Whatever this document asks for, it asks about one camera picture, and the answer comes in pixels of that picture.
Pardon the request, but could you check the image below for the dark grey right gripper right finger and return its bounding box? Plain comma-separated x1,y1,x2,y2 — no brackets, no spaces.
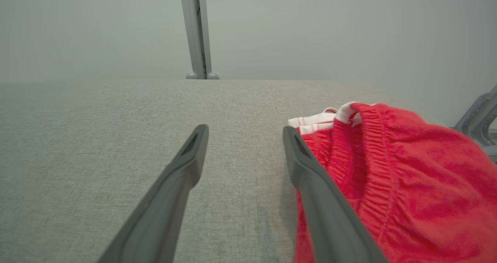
283,126,389,263

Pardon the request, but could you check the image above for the red and white jersey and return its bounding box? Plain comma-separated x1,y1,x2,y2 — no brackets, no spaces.
287,101,497,263

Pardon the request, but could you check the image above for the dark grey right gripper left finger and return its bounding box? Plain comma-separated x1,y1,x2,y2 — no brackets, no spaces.
97,124,209,263

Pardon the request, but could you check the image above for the grey metal partition post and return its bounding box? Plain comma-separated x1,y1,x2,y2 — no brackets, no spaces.
179,0,220,80

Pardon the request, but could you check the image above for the grey metal frame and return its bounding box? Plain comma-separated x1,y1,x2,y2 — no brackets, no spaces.
452,84,497,164

